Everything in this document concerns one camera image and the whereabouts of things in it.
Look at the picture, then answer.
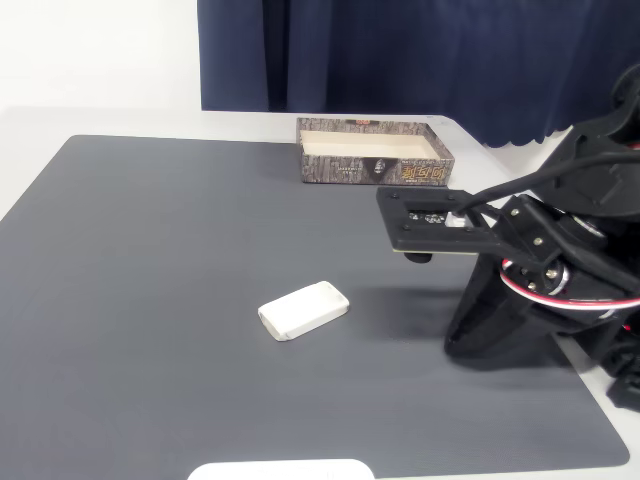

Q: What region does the black camera cable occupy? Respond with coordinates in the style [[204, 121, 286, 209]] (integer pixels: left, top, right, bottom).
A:
[[449, 144, 640, 224]]

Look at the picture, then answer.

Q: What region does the white eraser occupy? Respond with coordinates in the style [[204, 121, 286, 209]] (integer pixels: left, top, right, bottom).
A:
[[257, 280, 351, 343]]

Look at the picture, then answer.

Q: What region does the bark-print cardboard box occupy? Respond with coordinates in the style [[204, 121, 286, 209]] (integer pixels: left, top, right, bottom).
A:
[[296, 116, 456, 186]]

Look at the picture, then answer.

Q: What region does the red white servo wire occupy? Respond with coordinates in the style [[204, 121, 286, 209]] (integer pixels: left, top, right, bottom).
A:
[[499, 257, 640, 321]]

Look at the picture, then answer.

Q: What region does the white rounded object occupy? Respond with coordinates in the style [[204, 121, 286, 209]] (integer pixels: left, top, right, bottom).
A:
[[187, 458, 376, 480]]

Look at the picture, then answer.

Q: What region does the grey table mat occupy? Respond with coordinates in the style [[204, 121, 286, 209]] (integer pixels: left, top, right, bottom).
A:
[[0, 133, 631, 474]]

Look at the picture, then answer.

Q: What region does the black wrist camera plate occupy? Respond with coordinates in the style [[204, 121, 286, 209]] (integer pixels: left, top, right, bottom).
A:
[[375, 186, 504, 265]]

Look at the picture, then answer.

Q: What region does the dark blue curtain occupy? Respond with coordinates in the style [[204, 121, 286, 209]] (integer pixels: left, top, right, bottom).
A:
[[196, 0, 640, 150]]

